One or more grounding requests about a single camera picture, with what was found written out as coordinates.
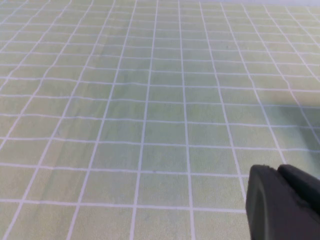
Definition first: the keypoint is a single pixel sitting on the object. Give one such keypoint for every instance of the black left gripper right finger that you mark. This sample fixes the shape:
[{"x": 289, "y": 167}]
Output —
[{"x": 305, "y": 187}]

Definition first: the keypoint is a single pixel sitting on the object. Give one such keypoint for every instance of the green checked tablecloth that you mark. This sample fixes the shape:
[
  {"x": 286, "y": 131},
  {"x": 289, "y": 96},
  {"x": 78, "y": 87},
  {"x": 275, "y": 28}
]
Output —
[{"x": 130, "y": 105}]

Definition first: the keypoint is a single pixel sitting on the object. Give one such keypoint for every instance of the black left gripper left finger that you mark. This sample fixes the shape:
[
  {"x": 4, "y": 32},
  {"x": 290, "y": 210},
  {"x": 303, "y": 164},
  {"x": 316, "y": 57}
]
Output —
[{"x": 270, "y": 215}]

